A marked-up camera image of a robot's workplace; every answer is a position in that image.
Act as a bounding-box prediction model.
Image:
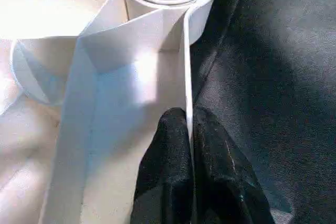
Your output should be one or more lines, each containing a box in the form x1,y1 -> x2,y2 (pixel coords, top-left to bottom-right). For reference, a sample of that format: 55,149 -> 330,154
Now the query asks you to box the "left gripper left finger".
130,107 -> 194,224

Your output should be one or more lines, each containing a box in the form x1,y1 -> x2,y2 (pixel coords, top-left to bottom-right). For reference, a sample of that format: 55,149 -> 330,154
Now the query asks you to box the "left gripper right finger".
193,105 -> 277,224

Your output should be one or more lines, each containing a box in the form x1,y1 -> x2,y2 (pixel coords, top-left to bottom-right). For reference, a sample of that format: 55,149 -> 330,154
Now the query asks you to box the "white plastic table top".
0,0 -> 220,224

